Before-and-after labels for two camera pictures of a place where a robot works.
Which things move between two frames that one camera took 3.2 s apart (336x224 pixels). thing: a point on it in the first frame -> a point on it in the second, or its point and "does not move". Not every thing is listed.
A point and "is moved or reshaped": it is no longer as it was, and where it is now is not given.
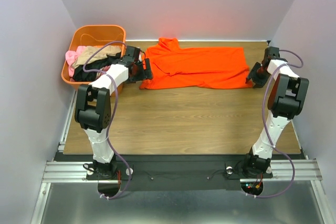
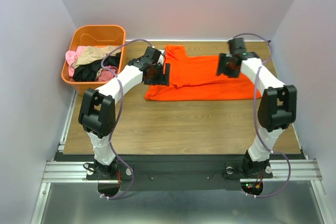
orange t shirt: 174,66 is moved or reshaped
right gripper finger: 253,73 -> 232,73
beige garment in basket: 84,52 does not move
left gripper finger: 147,72 -> 167,71
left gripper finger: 134,77 -> 156,79
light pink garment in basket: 70,56 does not move
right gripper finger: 248,79 -> 221,64
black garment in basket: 79,75 does not move
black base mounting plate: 181,173 does not move
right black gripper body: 256,75 -> 227,67
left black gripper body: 143,69 -> 157,77
